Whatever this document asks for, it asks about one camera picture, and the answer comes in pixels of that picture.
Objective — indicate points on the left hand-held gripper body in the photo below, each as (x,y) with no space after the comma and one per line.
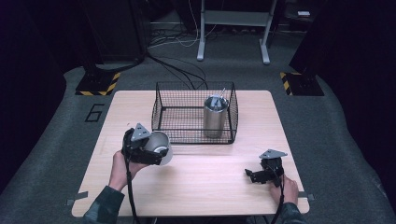
(134,146)

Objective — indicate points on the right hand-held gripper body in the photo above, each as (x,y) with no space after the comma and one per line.
(274,165)

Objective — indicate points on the brushed steel cup with straw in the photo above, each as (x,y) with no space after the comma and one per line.
(214,119)

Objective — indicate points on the person's left hand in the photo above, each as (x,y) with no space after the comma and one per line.
(120,171)

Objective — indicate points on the grey tape strip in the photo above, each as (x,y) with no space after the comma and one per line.
(306,196)
(77,197)

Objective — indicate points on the black stand base striped edge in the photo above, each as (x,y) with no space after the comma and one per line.
(303,85)
(96,84)

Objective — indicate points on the metal straw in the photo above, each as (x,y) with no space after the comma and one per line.
(222,93)

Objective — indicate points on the black curtain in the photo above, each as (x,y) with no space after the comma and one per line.
(358,62)
(28,77)

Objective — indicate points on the small white box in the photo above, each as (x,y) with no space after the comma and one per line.
(304,13)

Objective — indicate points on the white metal desk frame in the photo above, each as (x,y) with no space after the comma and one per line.
(236,18)

